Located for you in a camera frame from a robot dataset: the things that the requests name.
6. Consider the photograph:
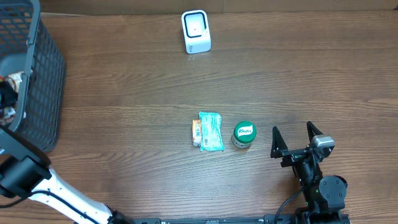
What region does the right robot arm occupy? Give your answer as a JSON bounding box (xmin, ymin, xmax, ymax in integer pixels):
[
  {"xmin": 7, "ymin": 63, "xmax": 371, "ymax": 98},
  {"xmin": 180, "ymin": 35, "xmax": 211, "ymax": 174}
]
[{"xmin": 271, "ymin": 121, "xmax": 350, "ymax": 224}]

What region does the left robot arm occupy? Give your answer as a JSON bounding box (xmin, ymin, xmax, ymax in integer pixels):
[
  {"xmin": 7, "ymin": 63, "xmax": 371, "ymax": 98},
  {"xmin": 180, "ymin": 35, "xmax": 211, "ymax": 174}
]
[{"xmin": 1, "ymin": 125, "xmax": 132, "ymax": 223}]

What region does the green lid jar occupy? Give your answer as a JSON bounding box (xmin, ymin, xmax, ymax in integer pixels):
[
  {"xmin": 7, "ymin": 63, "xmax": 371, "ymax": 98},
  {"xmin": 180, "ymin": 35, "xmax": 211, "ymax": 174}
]
[{"xmin": 231, "ymin": 121, "xmax": 257, "ymax": 149}]

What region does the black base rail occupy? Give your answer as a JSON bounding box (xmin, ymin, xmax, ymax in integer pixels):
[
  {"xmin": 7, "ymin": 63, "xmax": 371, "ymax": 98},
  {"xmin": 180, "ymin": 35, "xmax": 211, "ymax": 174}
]
[{"xmin": 130, "ymin": 213, "xmax": 351, "ymax": 224}]

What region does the orange snack packet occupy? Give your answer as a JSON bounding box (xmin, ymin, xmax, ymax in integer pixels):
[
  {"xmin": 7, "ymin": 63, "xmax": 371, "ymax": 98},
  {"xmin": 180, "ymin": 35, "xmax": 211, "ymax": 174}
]
[{"xmin": 192, "ymin": 119, "xmax": 202, "ymax": 147}]

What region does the brown snack pouch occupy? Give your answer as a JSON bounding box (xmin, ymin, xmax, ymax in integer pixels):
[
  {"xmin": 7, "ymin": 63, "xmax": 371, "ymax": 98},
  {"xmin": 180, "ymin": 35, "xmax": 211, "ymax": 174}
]
[{"xmin": 1, "ymin": 71, "xmax": 29, "ymax": 93}]

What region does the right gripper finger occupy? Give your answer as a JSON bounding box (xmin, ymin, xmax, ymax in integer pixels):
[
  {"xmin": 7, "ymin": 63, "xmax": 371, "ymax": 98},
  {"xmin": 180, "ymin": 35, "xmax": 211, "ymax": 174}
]
[
  {"xmin": 271, "ymin": 126, "xmax": 289, "ymax": 159},
  {"xmin": 307, "ymin": 121, "xmax": 323, "ymax": 141}
]

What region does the teal snack packet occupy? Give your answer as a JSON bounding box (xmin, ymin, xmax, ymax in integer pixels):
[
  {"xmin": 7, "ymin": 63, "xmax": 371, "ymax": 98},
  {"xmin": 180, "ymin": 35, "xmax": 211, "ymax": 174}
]
[{"xmin": 199, "ymin": 111, "xmax": 224, "ymax": 151}]

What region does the grey plastic mesh basket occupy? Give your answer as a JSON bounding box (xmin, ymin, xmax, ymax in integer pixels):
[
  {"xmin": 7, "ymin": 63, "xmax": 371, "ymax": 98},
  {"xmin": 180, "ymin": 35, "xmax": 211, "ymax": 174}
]
[{"xmin": 1, "ymin": 0, "xmax": 66, "ymax": 152}]

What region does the white barcode scanner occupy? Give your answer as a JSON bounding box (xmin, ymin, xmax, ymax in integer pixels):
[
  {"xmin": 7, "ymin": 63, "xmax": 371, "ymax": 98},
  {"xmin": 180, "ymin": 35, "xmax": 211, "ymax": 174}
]
[{"xmin": 181, "ymin": 9, "xmax": 211, "ymax": 54}]

